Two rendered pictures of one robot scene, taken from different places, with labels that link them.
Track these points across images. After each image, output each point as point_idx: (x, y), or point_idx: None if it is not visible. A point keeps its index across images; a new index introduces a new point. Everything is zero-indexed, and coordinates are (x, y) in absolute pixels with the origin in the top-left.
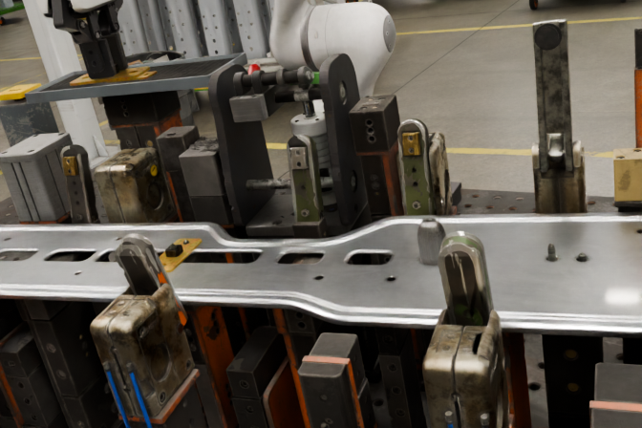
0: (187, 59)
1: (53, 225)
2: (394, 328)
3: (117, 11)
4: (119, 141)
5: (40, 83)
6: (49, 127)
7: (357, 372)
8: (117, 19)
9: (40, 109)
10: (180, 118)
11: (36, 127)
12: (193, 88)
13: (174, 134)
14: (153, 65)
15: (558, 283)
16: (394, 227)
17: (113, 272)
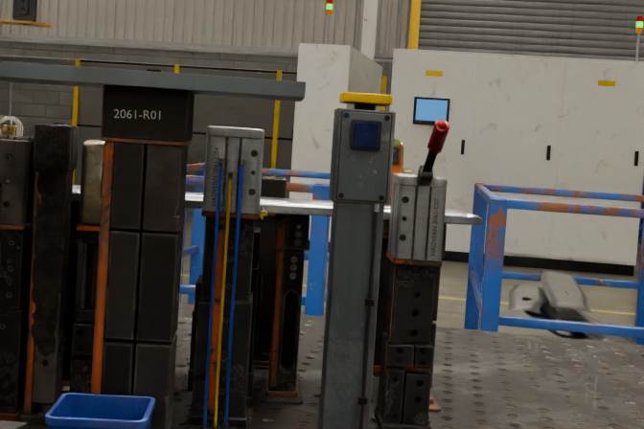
0: (81, 67)
1: (189, 196)
2: None
3: None
4: (186, 168)
5: (343, 92)
6: (333, 158)
7: None
8: None
9: (334, 127)
10: (103, 152)
11: (332, 148)
12: (36, 83)
13: (55, 124)
14: (146, 75)
15: None
16: None
17: (72, 186)
